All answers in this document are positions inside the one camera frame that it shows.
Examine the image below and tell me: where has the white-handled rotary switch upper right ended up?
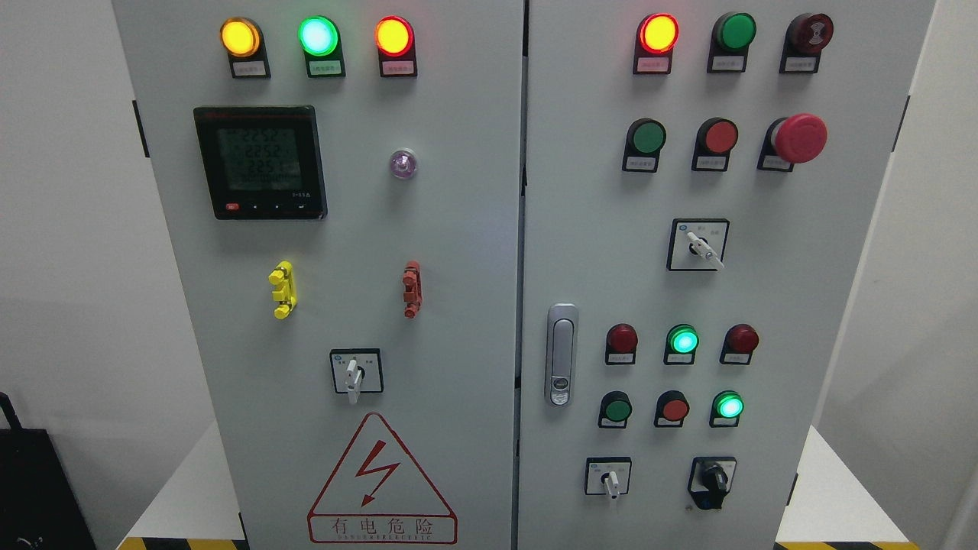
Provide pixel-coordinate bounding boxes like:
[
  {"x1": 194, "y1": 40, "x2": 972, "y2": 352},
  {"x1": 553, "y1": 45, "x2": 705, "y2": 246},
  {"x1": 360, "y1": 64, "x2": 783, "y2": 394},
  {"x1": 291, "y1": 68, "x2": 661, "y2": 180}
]
[{"x1": 666, "y1": 218, "x2": 730, "y2": 272}]

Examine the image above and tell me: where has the dark red indicator light left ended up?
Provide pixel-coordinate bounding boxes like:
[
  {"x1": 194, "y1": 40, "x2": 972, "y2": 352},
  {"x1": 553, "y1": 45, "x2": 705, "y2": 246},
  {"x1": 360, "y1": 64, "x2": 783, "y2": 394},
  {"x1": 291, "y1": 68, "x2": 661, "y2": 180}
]
[{"x1": 604, "y1": 323, "x2": 639, "y2": 365}]

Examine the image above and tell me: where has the green push button upper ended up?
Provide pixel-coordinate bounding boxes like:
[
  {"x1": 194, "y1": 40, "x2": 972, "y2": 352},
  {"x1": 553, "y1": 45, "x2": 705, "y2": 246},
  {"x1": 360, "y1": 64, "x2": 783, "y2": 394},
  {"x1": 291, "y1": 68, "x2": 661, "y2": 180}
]
[{"x1": 621, "y1": 118, "x2": 667, "y2": 173}]

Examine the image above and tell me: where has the dark red indicator light right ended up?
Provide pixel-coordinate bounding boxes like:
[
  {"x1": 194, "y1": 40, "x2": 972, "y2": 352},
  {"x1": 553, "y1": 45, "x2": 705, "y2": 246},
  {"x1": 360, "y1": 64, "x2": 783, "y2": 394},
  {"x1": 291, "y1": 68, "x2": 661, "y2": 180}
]
[{"x1": 720, "y1": 323, "x2": 760, "y2": 365}]

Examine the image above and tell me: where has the dark red indicator light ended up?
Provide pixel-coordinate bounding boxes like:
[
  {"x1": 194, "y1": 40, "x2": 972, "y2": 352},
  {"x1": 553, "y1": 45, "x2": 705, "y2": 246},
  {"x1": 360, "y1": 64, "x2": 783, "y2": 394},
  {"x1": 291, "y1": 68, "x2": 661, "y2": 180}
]
[
  {"x1": 604, "y1": 323, "x2": 639, "y2": 365},
  {"x1": 720, "y1": 323, "x2": 760, "y2": 365}
]

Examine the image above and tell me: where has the black knob selector switch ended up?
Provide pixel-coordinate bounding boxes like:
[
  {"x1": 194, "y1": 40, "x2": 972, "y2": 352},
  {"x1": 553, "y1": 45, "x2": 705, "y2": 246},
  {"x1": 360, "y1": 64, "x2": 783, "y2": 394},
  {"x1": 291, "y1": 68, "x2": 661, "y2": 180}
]
[{"x1": 688, "y1": 456, "x2": 737, "y2": 510}]

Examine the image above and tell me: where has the white-handled rotary switch lower right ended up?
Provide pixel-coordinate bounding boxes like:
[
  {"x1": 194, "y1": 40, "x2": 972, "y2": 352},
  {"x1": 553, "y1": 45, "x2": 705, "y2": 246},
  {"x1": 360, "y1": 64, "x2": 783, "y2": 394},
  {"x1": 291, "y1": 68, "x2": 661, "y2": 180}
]
[{"x1": 585, "y1": 456, "x2": 632, "y2": 500}]

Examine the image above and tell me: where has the black digital power meter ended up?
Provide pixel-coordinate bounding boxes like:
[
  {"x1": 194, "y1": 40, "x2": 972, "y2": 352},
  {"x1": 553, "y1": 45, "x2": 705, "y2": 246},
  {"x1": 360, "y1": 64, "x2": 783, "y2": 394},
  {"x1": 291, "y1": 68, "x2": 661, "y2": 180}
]
[{"x1": 193, "y1": 105, "x2": 328, "y2": 220}]

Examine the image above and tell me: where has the red push button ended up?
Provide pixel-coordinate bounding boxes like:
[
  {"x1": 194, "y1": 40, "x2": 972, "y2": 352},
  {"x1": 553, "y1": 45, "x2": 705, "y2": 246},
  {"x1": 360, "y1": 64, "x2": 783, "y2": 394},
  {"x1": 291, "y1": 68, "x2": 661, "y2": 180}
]
[
  {"x1": 691, "y1": 116, "x2": 738, "y2": 172},
  {"x1": 653, "y1": 390, "x2": 689, "y2": 428}
]

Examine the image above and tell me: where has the red push button upper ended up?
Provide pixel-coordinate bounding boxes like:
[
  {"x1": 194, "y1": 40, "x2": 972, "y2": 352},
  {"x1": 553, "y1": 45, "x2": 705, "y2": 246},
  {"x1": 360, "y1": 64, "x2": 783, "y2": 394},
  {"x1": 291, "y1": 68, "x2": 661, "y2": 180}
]
[{"x1": 691, "y1": 116, "x2": 738, "y2": 172}]

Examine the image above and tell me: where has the white-handled rotary switch door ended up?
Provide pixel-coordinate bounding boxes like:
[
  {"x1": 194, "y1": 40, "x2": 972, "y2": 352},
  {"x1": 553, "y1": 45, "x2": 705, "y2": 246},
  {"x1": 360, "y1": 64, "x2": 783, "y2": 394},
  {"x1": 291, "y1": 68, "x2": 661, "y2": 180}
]
[{"x1": 329, "y1": 348, "x2": 384, "y2": 405}]

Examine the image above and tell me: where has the dark red buzzer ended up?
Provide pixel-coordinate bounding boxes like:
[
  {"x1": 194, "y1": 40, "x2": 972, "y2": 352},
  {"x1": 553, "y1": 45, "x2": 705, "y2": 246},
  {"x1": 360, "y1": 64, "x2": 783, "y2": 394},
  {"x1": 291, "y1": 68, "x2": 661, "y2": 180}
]
[{"x1": 779, "y1": 13, "x2": 834, "y2": 74}]

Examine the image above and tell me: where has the red-orange indicator light left door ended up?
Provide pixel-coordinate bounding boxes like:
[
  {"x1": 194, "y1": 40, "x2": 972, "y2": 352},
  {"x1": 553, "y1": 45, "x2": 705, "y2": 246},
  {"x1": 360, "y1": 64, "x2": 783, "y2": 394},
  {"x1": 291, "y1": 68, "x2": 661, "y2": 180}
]
[{"x1": 374, "y1": 15, "x2": 418, "y2": 78}]

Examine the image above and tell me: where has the grey left cabinet door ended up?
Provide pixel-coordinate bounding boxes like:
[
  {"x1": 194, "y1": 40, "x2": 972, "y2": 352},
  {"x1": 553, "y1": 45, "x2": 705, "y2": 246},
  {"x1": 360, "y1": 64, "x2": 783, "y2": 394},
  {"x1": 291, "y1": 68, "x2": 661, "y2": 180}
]
[{"x1": 113, "y1": 1, "x2": 524, "y2": 549}]

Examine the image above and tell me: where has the white-handled rotary switch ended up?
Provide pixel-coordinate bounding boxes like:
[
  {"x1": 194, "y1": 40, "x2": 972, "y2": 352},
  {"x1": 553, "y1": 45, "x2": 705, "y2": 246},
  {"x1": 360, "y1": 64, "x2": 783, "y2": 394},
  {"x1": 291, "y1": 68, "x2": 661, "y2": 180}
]
[
  {"x1": 666, "y1": 218, "x2": 730, "y2": 272},
  {"x1": 585, "y1": 456, "x2": 632, "y2": 500}
]

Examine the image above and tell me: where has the grey cabinet door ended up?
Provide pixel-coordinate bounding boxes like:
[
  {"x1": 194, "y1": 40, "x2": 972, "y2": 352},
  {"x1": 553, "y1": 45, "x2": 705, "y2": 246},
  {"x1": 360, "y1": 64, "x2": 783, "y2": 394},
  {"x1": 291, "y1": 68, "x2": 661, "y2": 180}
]
[
  {"x1": 113, "y1": 1, "x2": 524, "y2": 549},
  {"x1": 518, "y1": 1, "x2": 934, "y2": 549}
]

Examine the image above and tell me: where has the grey right cabinet door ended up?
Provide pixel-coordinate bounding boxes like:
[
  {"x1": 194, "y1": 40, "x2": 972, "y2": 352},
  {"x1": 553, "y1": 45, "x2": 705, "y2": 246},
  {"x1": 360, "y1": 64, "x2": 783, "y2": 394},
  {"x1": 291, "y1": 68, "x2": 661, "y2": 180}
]
[{"x1": 518, "y1": 1, "x2": 934, "y2": 549}]

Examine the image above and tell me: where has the green unlit indicator top right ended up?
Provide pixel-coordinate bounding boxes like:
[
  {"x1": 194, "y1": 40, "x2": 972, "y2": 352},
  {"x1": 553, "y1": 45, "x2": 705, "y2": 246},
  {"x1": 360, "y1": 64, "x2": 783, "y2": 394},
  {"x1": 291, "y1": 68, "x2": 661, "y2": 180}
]
[{"x1": 707, "y1": 11, "x2": 757, "y2": 73}]

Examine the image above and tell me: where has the red emergency stop mushroom button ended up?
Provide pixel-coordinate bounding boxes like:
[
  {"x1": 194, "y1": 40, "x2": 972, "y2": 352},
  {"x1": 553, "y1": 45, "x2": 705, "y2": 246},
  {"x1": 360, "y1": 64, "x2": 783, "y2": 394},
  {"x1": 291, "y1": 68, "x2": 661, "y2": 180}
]
[{"x1": 757, "y1": 114, "x2": 828, "y2": 172}]

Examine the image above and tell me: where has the green lit push button lower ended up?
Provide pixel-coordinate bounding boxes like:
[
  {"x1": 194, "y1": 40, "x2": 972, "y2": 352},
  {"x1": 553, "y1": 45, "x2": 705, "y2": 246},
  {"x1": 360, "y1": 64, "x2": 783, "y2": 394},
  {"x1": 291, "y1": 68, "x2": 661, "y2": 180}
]
[{"x1": 709, "y1": 390, "x2": 744, "y2": 428}]

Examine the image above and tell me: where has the small purple clear lamp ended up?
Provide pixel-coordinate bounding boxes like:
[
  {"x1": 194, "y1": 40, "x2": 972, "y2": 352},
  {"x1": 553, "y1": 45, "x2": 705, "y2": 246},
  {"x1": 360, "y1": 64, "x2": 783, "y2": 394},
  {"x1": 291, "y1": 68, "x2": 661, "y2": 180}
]
[{"x1": 389, "y1": 147, "x2": 419, "y2": 180}]

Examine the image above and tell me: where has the white platform base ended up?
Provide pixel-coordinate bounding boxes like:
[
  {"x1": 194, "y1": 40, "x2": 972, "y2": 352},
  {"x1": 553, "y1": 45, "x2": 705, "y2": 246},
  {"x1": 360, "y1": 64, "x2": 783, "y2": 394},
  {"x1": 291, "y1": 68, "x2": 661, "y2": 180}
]
[{"x1": 119, "y1": 422, "x2": 918, "y2": 549}]

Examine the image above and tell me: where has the yellow test terminal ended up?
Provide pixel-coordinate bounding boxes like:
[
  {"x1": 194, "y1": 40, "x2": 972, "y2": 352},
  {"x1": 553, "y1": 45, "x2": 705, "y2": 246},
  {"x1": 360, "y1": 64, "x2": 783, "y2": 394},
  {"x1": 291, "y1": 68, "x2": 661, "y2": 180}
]
[{"x1": 267, "y1": 260, "x2": 297, "y2": 320}]

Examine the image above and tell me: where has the red push button lower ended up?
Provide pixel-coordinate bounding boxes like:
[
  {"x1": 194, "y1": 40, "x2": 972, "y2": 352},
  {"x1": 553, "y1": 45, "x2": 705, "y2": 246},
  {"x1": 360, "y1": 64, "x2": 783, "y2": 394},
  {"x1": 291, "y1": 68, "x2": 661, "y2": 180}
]
[{"x1": 653, "y1": 390, "x2": 689, "y2": 428}]

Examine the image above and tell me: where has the red test terminal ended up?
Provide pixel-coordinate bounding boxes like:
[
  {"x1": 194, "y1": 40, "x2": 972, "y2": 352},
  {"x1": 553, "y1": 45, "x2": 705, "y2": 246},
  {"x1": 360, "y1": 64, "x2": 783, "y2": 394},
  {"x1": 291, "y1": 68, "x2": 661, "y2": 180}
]
[{"x1": 402, "y1": 260, "x2": 423, "y2": 318}]

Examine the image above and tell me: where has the green lit indicator light left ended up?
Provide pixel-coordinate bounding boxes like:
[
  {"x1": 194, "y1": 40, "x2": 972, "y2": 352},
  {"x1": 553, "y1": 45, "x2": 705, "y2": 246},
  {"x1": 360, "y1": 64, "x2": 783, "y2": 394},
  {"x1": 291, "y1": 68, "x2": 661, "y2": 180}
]
[{"x1": 297, "y1": 15, "x2": 345, "y2": 78}]

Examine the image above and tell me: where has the black bag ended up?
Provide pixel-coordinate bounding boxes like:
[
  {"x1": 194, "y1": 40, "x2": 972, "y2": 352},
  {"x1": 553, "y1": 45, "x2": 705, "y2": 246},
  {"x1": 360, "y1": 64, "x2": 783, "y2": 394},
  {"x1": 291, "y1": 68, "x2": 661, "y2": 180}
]
[{"x1": 1, "y1": 393, "x2": 95, "y2": 549}]

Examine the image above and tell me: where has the red electric hazard warning sign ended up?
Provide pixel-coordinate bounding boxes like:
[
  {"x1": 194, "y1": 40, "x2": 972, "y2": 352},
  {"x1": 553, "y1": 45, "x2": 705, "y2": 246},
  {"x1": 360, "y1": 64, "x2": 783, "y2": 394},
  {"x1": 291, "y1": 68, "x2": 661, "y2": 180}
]
[{"x1": 307, "y1": 412, "x2": 458, "y2": 545}]

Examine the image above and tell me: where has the yellow indicator light top left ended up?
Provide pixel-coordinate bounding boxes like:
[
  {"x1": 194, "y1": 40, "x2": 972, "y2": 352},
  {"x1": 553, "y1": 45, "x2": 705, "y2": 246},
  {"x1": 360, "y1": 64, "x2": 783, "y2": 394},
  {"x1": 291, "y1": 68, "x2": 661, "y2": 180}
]
[{"x1": 220, "y1": 17, "x2": 271, "y2": 78}]

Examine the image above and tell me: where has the green lit indicator middle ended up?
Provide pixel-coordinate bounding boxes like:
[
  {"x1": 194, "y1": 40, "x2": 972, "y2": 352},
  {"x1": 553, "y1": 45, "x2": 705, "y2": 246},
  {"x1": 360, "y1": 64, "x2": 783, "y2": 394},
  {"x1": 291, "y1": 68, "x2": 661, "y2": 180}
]
[{"x1": 663, "y1": 324, "x2": 699, "y2": 365}]

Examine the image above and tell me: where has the red lit indicator light right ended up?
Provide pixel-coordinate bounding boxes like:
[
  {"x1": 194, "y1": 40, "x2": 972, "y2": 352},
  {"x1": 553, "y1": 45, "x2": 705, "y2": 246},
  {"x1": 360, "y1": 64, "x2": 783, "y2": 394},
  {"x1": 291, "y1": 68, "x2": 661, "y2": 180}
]
[{"x1": 633, "y1": 13, "x2": 680, "y2": 76}]

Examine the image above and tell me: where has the chrome cabinet door handle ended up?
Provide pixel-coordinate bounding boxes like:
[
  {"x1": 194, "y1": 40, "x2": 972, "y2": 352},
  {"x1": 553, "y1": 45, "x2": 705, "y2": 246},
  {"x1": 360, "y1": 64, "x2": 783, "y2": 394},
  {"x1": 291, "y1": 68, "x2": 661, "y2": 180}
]
[{"x1": 544, "y1": 303, "x2": 579, "y2": 407}]

